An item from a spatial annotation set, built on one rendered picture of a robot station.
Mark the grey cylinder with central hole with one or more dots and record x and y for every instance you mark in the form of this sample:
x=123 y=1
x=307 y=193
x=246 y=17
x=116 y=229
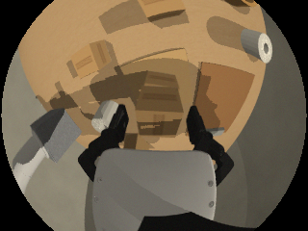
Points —
x=104 y=115
x=256 y=44

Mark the brown wooden ring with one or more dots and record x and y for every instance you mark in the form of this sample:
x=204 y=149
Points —
x=242 y=3

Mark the brown cardboard carton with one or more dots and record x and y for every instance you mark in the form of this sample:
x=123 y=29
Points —
x=134 y=141

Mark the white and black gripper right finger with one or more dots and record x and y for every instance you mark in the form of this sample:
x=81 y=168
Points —
x=203 y=141

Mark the brown cardboard box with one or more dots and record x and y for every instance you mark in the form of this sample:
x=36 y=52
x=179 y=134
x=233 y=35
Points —
x=91 y=58
x=159 y=9
x=159 y=112
x=160 y=79

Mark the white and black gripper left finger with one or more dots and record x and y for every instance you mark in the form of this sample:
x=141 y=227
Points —
x=110 y=138

